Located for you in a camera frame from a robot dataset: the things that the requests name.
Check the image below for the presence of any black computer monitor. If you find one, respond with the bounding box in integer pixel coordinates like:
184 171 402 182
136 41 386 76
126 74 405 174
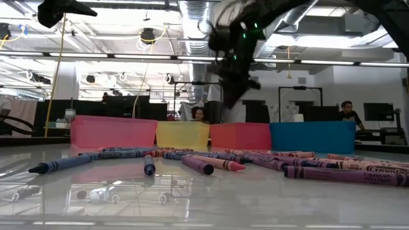
363 102 395 121

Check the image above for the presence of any silver ventilation duct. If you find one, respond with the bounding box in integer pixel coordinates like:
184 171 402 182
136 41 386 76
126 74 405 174
178 0 215 100

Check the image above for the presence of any blue plastic bin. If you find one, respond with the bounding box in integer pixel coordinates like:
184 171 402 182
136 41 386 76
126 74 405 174
270 120 357 155

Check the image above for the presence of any black partition wall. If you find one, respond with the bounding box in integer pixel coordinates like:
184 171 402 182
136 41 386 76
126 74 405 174
34 95 169 138

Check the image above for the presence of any pink crayon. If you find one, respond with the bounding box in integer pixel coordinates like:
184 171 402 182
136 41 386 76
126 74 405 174
188 154 246 172
326 153 359 162
335 160 409 175
351 157 409 167
223 148 303 157
286 151 317 159

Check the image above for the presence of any black stand frame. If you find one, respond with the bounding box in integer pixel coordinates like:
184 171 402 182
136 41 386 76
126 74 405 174
278 85 323 123
173 81 224 123

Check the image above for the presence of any large pink plastic bin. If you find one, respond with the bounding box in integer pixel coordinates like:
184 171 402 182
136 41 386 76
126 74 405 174
70 115 158 150

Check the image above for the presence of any thin yellow ceiling cable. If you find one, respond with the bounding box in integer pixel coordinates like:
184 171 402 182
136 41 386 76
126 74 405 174
132 28 169 119

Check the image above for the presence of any black equipment desk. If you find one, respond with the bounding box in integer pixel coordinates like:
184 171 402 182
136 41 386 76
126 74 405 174
355 108 409 146

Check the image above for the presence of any purple crayon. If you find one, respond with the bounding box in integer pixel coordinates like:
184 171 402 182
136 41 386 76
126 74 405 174
242 154 288 160
181 155 215 176
204 152 253 165
274 156 344 169
251 158 290 173
283 165 409 187

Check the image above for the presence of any black ceiling camera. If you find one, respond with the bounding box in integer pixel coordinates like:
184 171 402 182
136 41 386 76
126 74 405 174
140 27 156 45

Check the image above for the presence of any pink hanging cloth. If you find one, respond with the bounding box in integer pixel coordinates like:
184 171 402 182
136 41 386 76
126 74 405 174
0 98 38 137

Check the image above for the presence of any small red plastic bin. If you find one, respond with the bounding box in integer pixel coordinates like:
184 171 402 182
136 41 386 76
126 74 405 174
209 122 272 151

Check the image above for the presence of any yellow plastic bin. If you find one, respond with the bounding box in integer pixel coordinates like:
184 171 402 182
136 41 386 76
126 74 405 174
155 121 211 148

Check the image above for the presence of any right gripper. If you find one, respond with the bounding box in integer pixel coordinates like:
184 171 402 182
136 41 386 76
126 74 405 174
207 19 266 109

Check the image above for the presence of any red crayon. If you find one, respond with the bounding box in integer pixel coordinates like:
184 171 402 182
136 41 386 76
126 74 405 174
143 148 194 158

